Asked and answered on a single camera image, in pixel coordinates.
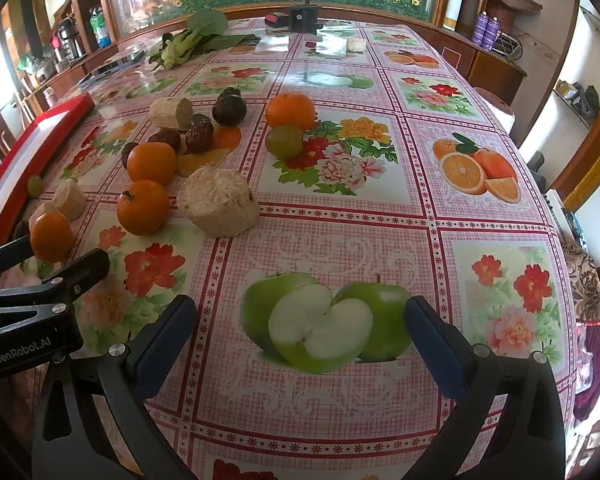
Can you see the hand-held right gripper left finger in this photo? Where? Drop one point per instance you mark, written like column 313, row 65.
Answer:
column 165, row 345

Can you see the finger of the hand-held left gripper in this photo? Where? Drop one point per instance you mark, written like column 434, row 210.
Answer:
column 82, row 270
column 5, row 257

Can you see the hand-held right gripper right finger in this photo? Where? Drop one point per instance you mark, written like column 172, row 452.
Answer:
column 430, row 350

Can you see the mandarin orange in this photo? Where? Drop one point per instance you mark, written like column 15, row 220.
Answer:
column 291, row 111
column 51, row 236
column 152, row 162
column 143, row 206

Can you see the sugar cane piece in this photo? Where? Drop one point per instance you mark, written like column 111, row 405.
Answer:
column 40, row 211

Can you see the beige cake piece small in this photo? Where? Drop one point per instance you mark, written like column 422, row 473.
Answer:
column 69, row 200

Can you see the red rimmed white tray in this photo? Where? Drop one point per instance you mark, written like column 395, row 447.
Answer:
column 30, row 145

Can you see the beige cake piece large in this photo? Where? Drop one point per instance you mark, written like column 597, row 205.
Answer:
column 218, row 202

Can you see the white cake piece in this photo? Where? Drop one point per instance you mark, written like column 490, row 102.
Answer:
column 171, row 112

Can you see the green grape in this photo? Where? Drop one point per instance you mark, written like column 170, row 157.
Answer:
column 284, row 140
column 35, row 185

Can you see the floral fruit print tablecloth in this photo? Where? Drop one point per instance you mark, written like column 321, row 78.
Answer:
column 340, row 230

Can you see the green plastic bottle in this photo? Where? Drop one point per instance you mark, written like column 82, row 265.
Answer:
column 100, row 27

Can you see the round brown stool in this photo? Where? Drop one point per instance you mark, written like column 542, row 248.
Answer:
column 495, row 107

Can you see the bok choy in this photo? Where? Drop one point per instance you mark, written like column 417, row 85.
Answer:
column 205, row 25

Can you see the small white block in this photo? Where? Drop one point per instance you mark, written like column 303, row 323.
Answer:
column 355, row 44

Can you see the small red box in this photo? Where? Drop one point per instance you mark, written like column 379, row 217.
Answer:
column 277, row 19

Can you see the purple spray can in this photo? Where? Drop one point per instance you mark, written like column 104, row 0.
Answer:
column 493, row 34
column 481, row 29

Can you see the wicker basket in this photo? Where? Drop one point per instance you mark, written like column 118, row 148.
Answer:
column 502, row 12

